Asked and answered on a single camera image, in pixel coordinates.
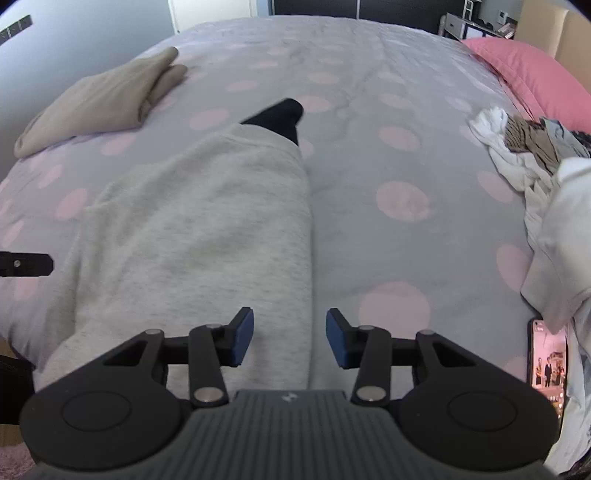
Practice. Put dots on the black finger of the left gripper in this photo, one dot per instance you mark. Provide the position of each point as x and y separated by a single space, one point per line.
25 265

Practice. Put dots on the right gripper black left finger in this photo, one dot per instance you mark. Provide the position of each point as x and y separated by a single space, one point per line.
131 402

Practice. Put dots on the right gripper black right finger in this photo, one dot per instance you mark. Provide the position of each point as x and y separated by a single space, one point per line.
448 402

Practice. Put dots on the light grey sweatshirt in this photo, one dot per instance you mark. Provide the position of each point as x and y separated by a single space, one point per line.
189 241

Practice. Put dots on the smartphone with lit screen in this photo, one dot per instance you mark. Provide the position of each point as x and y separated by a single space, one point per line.
548 364

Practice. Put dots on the white garment pile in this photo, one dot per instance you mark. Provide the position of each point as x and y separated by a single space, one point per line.
557 284

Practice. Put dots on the polka dot bed cover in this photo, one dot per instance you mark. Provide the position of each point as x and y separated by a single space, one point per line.
412 227

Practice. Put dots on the folded beige garment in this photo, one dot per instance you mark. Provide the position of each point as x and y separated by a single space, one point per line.
115 100

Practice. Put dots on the brown patterned garment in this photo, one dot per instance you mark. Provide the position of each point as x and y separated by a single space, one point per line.
523 136

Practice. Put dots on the light blue grey garment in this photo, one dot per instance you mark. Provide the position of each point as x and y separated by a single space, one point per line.
565 144

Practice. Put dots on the pink pillow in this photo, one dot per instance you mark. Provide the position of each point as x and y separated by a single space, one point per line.
540 83

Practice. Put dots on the bedside table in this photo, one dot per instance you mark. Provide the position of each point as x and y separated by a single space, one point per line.
458 28

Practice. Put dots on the cream padded headboard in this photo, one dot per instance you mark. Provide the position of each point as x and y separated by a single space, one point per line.
556 29

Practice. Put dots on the black wardrobe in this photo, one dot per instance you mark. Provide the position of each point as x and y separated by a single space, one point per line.
368 9

